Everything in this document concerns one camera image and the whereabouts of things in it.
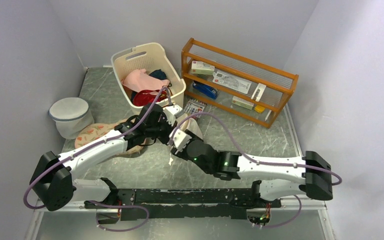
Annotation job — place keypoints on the cream plastic laundry basket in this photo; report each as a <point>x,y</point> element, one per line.
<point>150,56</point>

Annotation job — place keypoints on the pink cloth in basket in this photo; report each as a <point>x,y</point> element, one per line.
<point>139,80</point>

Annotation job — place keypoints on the red garment in basket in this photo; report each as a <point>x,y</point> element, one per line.
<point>143,97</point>

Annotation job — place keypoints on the white mesh laundry bag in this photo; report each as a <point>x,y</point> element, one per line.
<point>191,127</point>

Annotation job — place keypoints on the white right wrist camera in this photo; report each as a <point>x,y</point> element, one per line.
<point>178,140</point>

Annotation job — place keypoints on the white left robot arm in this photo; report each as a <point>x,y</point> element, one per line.
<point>55,179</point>

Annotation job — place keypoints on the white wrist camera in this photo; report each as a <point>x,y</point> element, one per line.
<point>178,140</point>
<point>173,113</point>

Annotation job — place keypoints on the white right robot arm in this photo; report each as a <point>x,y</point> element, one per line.
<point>280,176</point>

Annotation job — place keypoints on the green white box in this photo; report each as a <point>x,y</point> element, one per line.
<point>242,103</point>
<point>201,68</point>

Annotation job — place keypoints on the dark blue garment in basket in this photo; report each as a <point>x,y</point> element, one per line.
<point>158,74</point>

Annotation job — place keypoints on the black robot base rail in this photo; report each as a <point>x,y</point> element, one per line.
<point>183,203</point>

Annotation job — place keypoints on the yellow small block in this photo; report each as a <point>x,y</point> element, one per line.
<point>259,109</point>

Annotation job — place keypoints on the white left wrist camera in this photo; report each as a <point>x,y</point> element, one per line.
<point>173,113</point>

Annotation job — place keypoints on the white pen on shelf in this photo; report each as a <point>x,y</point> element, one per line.
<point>267,115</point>

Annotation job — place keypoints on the clear blister pack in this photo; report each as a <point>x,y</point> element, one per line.
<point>231,81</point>

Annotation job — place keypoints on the green white box lower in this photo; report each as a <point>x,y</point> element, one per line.
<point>242,103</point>

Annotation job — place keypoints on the pack of coloured markers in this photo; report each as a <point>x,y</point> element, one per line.
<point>194,106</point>

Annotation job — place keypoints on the blue stapler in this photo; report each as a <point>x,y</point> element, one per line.
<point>207,90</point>

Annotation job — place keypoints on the green white box upper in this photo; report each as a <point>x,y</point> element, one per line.
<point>201,68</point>

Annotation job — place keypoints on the orange wooden shelf rack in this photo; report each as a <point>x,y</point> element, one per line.
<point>280,84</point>

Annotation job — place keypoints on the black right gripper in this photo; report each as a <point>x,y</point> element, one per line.
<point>182,153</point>

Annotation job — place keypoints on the floral pink bra bag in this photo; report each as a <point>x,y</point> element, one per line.
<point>97,130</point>

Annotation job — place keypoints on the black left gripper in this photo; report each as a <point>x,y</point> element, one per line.
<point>165,139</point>

